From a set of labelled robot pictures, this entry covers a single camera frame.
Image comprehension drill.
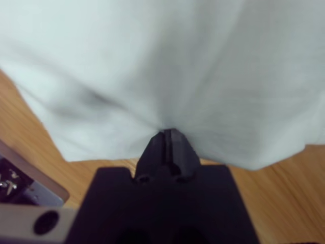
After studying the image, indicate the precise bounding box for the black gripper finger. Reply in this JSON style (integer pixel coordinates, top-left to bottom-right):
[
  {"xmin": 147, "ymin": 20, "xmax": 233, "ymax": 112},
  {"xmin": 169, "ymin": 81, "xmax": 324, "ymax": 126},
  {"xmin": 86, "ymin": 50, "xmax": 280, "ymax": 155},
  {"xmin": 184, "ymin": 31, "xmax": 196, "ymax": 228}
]
[
  {"xmin": 166, "ymin": 129, "xmax": 202, "ymax": 178},
  {"xmin": 137, "ymin": 130, "xmax": 167, "ymax": 178}
]

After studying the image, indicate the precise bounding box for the white t-shirt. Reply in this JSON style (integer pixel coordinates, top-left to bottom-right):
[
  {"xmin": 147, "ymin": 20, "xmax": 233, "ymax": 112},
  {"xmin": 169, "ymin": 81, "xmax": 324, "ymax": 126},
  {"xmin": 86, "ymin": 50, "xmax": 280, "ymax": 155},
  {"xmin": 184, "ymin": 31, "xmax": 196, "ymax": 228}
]
[{"xmin": 0, "ymin": 0, "xmax": 325, "ymax": 172}]

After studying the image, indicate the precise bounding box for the dark camera post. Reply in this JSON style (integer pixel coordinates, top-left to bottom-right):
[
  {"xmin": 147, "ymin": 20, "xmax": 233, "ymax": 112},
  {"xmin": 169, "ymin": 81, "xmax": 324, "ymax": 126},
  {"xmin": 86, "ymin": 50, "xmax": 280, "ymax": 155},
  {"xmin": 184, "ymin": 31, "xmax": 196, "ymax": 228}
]
[{"xmin": 0, "ymin": 157, "xmax": 35, "ymax": 204}]

